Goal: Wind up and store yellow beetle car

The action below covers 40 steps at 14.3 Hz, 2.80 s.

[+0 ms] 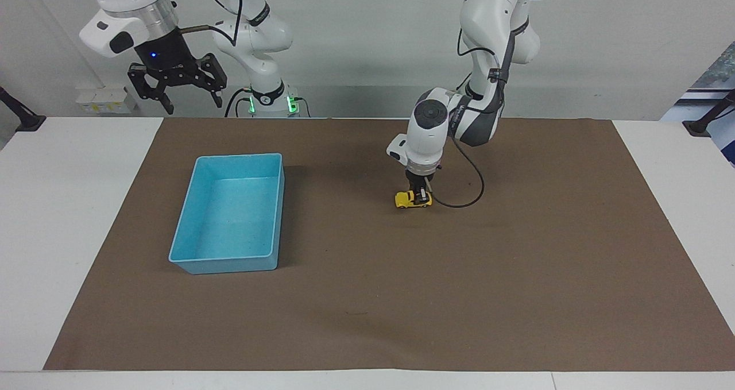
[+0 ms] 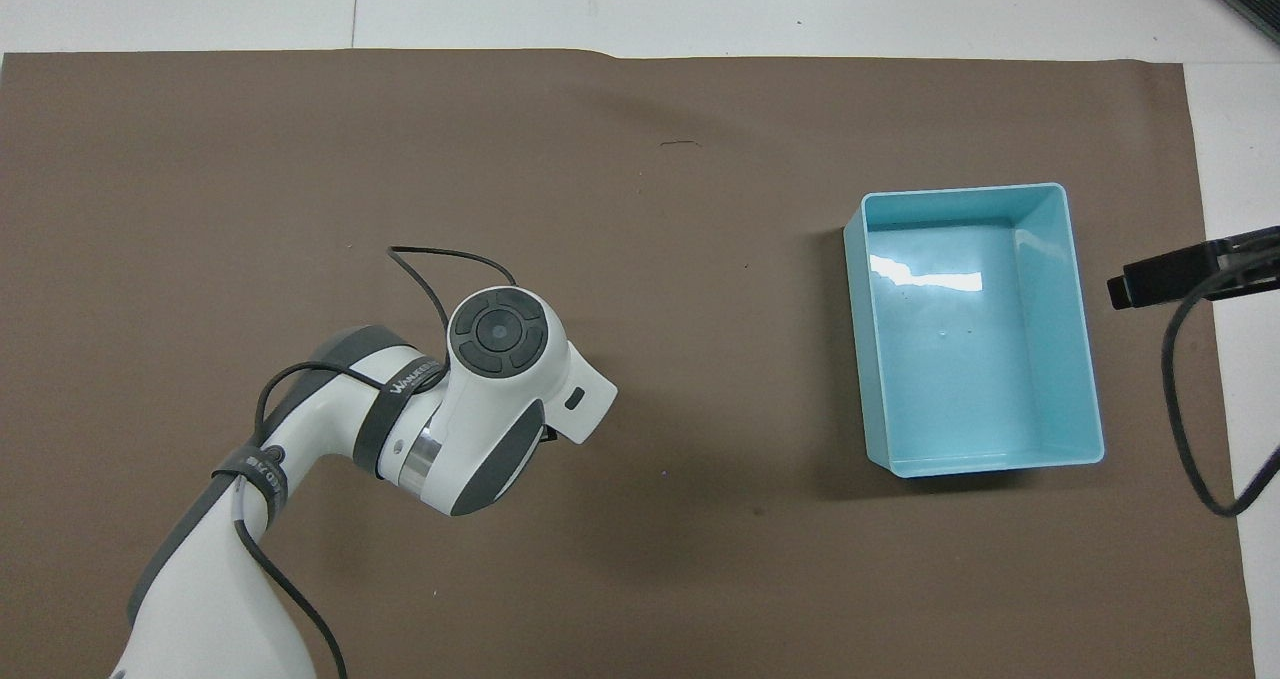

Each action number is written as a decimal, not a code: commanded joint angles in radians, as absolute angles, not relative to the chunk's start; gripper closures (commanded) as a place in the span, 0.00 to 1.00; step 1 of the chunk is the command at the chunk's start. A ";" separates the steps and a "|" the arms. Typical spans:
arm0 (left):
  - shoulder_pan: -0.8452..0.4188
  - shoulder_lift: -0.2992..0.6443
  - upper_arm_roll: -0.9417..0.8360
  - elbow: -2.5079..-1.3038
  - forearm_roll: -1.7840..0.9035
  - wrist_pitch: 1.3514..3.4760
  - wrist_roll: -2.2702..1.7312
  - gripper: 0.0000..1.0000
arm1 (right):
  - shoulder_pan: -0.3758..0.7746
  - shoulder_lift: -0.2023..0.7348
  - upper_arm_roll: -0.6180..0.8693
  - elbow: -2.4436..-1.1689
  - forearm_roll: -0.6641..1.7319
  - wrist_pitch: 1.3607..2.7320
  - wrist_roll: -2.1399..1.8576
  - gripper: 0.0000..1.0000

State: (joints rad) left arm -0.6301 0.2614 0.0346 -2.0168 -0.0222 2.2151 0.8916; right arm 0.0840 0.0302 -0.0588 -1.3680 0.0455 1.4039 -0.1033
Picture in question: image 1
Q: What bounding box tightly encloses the black stand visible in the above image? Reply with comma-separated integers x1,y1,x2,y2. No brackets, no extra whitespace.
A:
682,88,735,137
0,86,47,133

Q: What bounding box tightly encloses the black cable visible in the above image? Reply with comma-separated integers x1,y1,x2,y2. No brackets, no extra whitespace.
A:
427,135,486,210
180,0,244,47
224,87,254,118

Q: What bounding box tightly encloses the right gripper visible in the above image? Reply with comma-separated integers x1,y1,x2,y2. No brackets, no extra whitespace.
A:
127,27,228,115

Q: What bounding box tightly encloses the light blue plastic bin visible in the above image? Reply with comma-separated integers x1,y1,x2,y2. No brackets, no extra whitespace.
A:
168,153,286,275

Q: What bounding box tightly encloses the white wall socket box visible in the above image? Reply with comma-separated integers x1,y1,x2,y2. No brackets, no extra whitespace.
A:
75,86,138,115

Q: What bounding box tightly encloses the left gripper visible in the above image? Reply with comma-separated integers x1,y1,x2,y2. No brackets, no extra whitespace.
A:
405,169,432,192

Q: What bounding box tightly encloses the yellow toy beetle car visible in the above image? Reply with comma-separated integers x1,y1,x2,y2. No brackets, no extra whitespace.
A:
394,189,434,210

